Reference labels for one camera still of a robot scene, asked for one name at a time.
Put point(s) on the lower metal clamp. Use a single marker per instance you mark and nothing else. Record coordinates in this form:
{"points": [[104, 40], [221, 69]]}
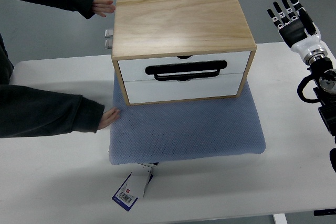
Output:
{"points": [[108, 43]]}

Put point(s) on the metal clamp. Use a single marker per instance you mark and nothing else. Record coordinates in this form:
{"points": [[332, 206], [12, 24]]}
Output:
{"points": [[109, 32], [108, 43]]}

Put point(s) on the blue white product tag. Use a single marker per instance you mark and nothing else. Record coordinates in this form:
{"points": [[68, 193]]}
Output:
{"points": [[135, 185]]}

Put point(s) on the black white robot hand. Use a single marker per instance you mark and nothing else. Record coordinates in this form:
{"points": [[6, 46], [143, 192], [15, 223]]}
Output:
{"points": [[298, 31]]}

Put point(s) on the person's hand on cabinet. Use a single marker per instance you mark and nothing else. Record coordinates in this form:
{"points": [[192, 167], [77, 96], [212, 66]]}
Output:
{"points": [[103, 7]]}

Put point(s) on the black metal drawer handle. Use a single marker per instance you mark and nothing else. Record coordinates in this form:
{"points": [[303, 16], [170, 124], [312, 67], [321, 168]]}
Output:
{"points": [[186, 71]]}

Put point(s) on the upper metal clamp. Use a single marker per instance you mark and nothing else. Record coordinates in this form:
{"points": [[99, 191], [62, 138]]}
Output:
{"points": [[109, 32]]}

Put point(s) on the wooden drawer cabinet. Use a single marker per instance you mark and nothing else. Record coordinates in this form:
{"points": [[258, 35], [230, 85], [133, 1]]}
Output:
{"points": [[145, 29]]}

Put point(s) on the dark sleeve forearm lower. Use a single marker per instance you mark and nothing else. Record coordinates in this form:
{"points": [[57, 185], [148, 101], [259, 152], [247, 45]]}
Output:
{"points": [[27, 112]]}

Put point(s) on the blue mesh cushion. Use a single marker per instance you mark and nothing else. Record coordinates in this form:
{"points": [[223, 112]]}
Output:
{"points": [[185, 130]]}

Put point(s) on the white table leg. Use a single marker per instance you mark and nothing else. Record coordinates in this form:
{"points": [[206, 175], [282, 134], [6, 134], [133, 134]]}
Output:
{"points": [[279, 219]]}

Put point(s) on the person's hand on cushion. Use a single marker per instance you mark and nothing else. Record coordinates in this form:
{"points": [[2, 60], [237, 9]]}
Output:
{"points": [[108, 118]]}

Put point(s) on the white drawer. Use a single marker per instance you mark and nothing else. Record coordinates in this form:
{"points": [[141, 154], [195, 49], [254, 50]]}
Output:
{"points": [[153, 91], [134, 70]]}

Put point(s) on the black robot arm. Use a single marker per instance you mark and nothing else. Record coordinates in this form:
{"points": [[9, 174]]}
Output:
{"points": [[322, 73]]}

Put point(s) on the black table control panel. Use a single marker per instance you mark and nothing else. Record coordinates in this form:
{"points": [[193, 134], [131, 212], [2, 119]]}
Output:
{"points": [[325, 212]]}

